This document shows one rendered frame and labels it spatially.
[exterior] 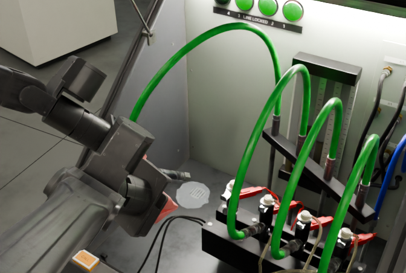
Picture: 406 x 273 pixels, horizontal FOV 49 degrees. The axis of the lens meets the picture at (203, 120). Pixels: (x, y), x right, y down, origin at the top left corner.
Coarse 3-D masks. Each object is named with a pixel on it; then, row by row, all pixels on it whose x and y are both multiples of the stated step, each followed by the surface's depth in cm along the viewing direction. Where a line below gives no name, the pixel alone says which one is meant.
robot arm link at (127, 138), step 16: (112, 128) 58; (128, 128) 56; (112, 144) 55; (128, 144) 55; (144, 144) 58; (96, 160) 55; (112, 160) 55; (128, 160) 55; (96, 176) 55; (112, 176) 55; (48, 192) 51
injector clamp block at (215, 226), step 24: (216, 216) 104; (240, 216) 101; (216, 240) 98; (240, 240) 95; (288, 240) 96; (240, 264) 97; (264, 264) 93; (288, 264) 91; (312, 264) 94; (360, 264) 91
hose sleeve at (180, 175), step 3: (162, 171) 89; (165, 171) 90; (168, 171) 91; (171, 171) 92; (174, 171) 92; (177, 171) 94; (168, 174) 90; (171, 174) 91; (174, 174) 92; (177, 174) 92; (180, 174) 93; (183, 174) 94; (171, 177) 91; (174, 177) 92; (177, 177) 92; (180, 177) 93; (183, 177) 94; (180, 180) 94
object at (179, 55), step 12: (228, 24) 81; (240, 24) 82; (252, 24) 84; (204, 36) 79; (264, 36) 87; (192, 48) 78; (168, 60) 78; (276, 60) 93; (156, 72) 78; (276, 72) 95; (156, 84) 78; (276, 84) 97; (144, 96) 78; (276, 108) 101; (132, 120) 79
